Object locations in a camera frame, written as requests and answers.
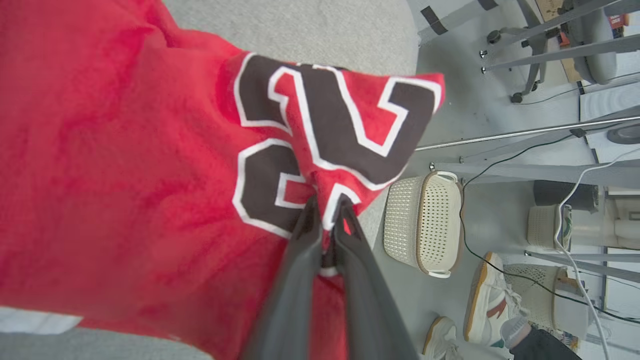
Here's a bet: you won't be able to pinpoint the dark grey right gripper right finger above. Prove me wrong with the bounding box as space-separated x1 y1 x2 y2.
333 195 420 360

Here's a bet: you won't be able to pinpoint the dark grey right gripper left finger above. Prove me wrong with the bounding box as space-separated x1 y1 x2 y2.
240 196 324 360

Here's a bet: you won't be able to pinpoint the red Bulls basketball jersey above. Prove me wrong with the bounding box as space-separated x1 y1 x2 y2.
0 0 446 360

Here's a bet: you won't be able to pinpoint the white sneaker tan sole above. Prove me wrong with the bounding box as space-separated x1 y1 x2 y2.
422 315 464 360

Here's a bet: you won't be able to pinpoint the large cream perforated laundry basket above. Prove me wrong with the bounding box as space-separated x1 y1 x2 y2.
382 170 465 280

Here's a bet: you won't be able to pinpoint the white sneaker red stripe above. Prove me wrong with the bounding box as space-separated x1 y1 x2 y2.
463 251 527 349

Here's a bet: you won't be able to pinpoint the white mesh laundry basket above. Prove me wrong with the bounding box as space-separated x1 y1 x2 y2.
502 263 597 342

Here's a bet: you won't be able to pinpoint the person leg dark trousers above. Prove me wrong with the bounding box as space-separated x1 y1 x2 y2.
499 315 584 360

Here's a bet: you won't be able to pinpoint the black box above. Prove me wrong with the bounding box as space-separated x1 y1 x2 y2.
532 179 599 212

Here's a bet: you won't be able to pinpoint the chrome metal rod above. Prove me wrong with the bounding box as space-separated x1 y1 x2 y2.
414 115 640 152

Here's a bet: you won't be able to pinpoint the grey office chair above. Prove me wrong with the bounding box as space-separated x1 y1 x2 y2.
487 0 622 105

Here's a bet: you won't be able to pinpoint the thin black floor cable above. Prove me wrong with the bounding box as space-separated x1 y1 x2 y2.
457 132 640 325

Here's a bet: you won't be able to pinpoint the white floor cable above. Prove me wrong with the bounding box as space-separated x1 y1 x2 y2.
553 147 640 360

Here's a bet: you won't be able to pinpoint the grey metal frame beam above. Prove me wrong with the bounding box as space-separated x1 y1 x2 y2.
428 159 640 190
523 249 640 285

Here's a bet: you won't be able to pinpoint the grey frame leg black tape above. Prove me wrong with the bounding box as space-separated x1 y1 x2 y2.
417 0 502 47

